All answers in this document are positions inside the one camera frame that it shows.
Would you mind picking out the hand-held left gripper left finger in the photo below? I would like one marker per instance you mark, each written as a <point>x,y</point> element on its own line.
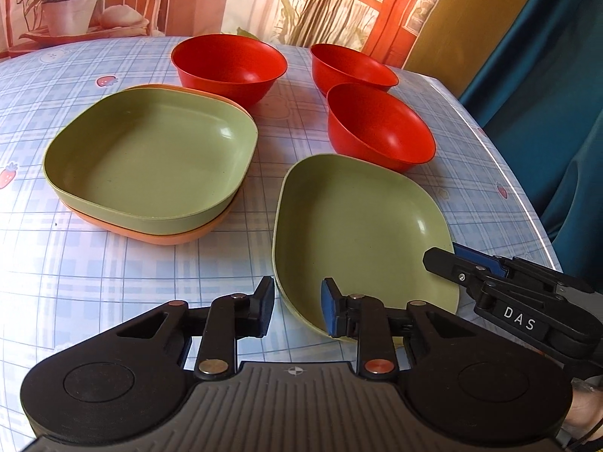
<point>267,303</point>

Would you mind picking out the green square plate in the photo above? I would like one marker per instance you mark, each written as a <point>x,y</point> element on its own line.
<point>150,160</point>
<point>362,226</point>

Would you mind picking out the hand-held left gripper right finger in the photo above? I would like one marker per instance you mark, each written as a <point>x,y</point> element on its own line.
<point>328,310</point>

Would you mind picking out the orange square plate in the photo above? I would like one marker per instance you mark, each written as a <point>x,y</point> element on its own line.
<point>165,237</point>

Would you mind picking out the large red bowl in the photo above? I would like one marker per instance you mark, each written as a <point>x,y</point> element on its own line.
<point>231,63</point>

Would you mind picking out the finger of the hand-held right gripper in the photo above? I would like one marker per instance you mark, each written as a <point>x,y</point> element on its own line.
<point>443,263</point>
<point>480,260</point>

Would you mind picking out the checked strawberry print tablecloth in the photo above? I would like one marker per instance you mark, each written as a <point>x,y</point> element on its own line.
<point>132,282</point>

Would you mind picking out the small red bowl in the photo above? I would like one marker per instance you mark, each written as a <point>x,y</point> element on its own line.
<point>377,127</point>
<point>348,68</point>

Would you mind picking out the teal curtain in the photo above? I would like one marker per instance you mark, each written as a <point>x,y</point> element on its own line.
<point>556,103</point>

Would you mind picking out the yellow curtain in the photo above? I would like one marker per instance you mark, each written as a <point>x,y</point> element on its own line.
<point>476,14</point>

